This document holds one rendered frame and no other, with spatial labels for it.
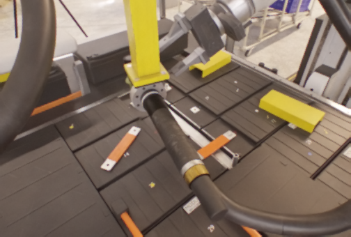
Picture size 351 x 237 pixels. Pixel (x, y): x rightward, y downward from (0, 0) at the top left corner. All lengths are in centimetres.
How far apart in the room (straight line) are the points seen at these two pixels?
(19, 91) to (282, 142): 63
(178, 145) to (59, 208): 29
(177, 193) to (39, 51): 44
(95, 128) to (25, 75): 52
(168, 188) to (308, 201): 30
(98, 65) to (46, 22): 62
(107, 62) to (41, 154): 36
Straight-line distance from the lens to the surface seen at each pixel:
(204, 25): 65
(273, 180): 66
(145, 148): 69
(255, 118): 80
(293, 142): 76
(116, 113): 81
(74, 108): 89
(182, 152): 47
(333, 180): 72
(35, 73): 26
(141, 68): 55
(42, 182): 69
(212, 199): 42
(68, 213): 62
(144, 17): 51
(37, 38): 28
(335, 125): 87
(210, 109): 80
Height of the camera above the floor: 152
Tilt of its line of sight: 40 degrees down
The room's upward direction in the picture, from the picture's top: 1 degrees counter-clockwise
